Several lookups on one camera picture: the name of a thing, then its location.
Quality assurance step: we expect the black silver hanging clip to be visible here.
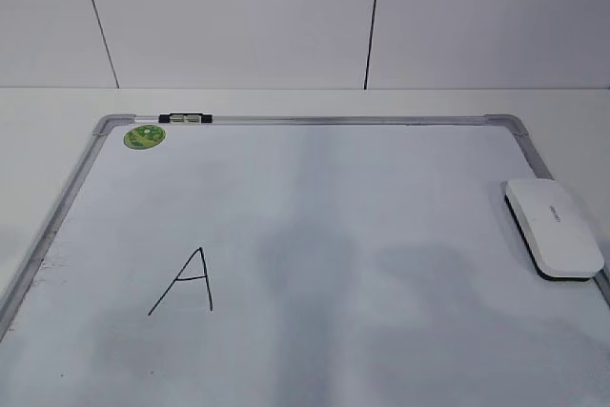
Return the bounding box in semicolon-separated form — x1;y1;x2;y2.
158;113;213;124

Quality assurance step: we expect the white whiteboard eraser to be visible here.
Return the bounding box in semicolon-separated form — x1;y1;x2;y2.
505;178;604;280

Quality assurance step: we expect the whiteboard with aluminium frame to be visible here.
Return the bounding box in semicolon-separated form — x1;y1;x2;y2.
1;115;609;406

